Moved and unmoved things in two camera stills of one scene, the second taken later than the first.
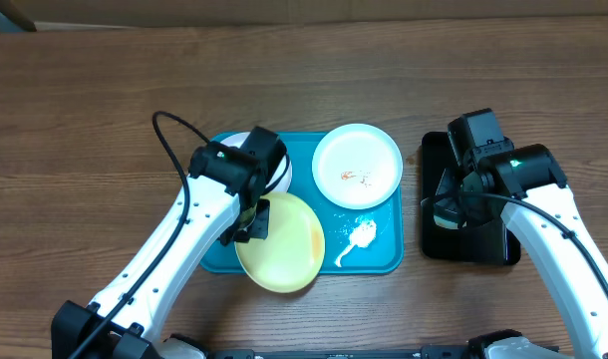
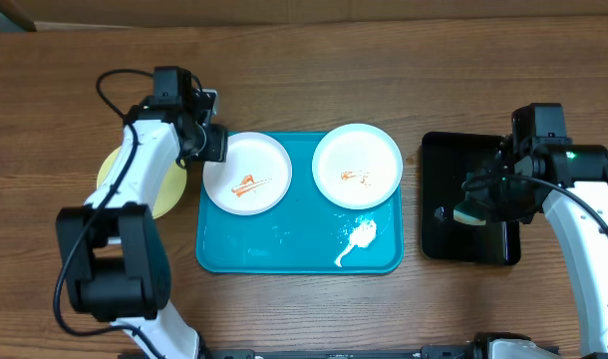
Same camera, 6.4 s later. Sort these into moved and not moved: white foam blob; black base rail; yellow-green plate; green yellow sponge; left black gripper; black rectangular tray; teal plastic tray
Moved: left black gripper; yellow-green plate; green yellow sponge
Not moved: white foam blob; black base rail; black rectangular tray; teal plastic tray
